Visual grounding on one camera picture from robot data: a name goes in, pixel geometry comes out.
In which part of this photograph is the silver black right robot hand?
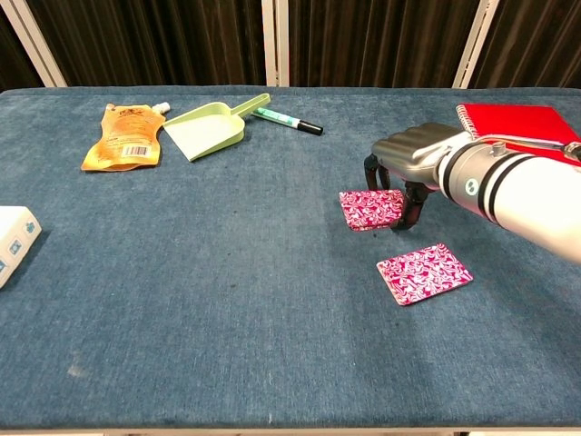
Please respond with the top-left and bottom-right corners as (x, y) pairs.
(363, 122), (473, 232)

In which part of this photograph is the pink patterned card deck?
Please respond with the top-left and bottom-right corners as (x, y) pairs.
(339, 188), (405, 233)

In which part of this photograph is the pink patterned card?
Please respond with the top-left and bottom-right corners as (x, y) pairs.
(376, 243), (474, 308)

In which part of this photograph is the red spiral notebook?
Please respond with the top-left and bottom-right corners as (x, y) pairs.
(455, 103), (581, 164)

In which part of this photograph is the green black marker pen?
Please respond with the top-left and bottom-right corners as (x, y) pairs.
(251, 106), (325, 136)

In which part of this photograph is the light green plastic dustpan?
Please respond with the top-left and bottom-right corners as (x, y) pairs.
(162, 93), (271, 163)

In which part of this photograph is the blue fabric table cover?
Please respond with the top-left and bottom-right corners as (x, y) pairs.
(0, 85), (581, 431)

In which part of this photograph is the dark pleated curtain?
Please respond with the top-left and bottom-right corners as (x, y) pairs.
(0, 0), (581, 94)

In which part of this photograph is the orange spouted food pouch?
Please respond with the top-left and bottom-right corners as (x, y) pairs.
(80, 102), (172, 173)

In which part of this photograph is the white box with blue icons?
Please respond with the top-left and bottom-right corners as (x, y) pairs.
(0, 205), (43, 290)

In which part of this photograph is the white frame post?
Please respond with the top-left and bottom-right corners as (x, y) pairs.
(452, 0), (499, 89)
(261, 0), (291, 88)
(0, 0), (68, 88)

